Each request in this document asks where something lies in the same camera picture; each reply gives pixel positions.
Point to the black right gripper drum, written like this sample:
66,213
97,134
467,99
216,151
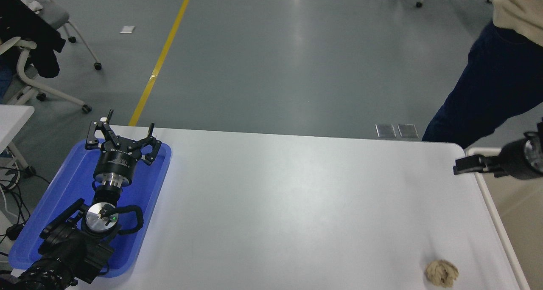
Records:
514,159

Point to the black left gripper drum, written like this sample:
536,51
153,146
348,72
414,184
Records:
116,163

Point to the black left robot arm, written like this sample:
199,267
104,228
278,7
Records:
63,251

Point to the silver floor outlet plate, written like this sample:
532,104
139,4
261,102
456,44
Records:
407,130
385,130

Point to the blue plastic tray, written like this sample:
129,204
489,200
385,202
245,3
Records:
144,188

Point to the large pale bin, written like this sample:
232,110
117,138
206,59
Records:
522,230

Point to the white side table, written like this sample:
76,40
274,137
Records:
12,118

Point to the crumpled tan paper ball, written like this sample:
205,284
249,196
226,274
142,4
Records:
442,273

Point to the grey office chair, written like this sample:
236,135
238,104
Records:
51,12

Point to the white frame office chair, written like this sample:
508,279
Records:
23,75

